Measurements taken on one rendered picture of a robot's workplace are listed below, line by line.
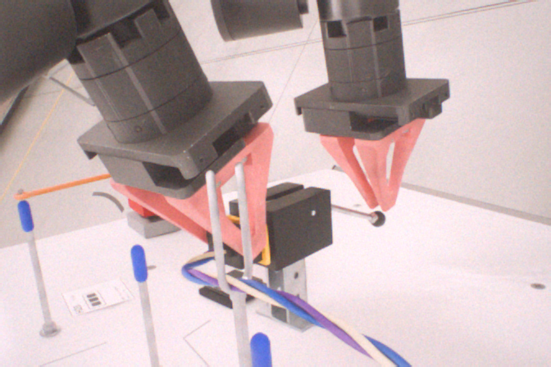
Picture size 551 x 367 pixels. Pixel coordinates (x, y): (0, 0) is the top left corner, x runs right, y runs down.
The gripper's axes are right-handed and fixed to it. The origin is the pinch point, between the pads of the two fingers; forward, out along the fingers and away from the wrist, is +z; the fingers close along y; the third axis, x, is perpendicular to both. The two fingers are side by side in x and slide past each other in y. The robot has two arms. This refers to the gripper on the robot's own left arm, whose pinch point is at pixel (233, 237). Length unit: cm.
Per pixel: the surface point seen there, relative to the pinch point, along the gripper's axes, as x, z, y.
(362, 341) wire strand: -5.8, -4.4, 15.0
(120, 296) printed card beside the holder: -4.5, 6.0, -13.1
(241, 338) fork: -6.2, -1.2, 7.4
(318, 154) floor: 120, 95, -123
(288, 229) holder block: 2.6, 1.2, 2.0
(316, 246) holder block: 4.1, 4.0, 2.0
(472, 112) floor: 131, 79, -57
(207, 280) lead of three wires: -5.4, -3.7, 5.7
